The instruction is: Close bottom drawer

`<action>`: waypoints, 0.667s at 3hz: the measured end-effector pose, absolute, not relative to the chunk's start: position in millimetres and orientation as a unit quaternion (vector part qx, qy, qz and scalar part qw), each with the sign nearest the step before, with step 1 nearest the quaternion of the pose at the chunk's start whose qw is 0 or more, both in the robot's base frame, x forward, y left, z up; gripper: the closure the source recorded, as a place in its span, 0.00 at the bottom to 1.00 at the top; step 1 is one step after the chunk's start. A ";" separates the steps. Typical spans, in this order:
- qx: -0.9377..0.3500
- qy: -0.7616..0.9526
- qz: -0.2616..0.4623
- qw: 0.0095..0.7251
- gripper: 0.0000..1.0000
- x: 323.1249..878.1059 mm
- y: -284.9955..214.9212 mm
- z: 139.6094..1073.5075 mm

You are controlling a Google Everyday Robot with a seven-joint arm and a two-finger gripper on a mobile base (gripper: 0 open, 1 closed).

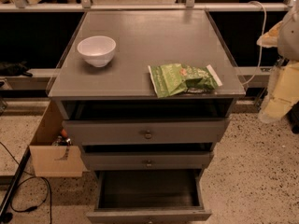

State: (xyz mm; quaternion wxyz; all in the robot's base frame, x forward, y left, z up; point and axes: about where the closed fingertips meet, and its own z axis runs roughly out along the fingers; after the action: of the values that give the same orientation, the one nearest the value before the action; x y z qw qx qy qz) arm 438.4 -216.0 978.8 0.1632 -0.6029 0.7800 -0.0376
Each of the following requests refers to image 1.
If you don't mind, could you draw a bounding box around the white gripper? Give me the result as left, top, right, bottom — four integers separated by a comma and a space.
257, 57, 299, 124

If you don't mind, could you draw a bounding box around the grey bottom drawer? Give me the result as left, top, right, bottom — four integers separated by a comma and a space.
87, 169, 211, 224

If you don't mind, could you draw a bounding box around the grey drawer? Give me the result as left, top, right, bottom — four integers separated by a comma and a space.
63, 119, 229, 146
81, 151, 214, 171
87, 169, 211, 224

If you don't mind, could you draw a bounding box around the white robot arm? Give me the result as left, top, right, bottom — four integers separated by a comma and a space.
257, 1, 299, 123

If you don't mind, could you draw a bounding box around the grey middle drawer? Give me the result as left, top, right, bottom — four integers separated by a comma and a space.
81, 151, 214, 171

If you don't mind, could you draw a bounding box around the grey drawer cabinet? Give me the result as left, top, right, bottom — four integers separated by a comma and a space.
46, 9, 247, 173

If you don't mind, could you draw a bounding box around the grey top drawer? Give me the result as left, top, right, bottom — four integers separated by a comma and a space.
63, 119, 229, 146

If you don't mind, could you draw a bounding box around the green chip bag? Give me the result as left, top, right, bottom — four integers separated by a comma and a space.
148, 63, 222, 98

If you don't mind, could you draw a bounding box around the white bowl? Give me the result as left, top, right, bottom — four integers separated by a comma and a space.
77, 35, 116, 67

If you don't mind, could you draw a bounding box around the cardboard box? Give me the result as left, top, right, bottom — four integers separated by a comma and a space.
29, 102, 85, 177

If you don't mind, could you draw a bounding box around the black object on shelf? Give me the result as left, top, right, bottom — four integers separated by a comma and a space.
0, 61, 33, 77

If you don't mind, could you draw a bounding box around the white hanging cable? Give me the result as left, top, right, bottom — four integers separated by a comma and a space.
241, 0, 268, 87

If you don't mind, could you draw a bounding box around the metal rail frame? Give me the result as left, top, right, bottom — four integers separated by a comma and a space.
0, 0, 299, 91

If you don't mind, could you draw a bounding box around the black floor cable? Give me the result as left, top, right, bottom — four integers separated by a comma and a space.
0, 141, 53, 224

